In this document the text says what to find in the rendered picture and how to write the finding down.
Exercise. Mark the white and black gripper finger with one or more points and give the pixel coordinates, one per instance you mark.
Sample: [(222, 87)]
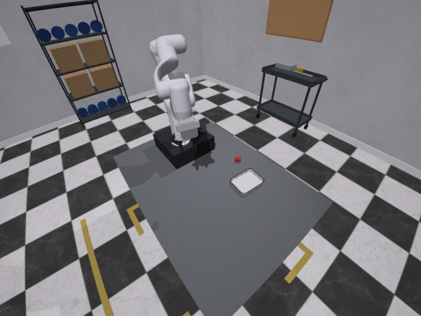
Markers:
[(196, 139), (177, 143)]

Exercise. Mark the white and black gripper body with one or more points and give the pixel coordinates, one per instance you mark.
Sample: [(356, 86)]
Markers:
[(184, 135)]

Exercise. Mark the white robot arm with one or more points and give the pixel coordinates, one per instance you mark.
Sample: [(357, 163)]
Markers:
[(178, 103)]

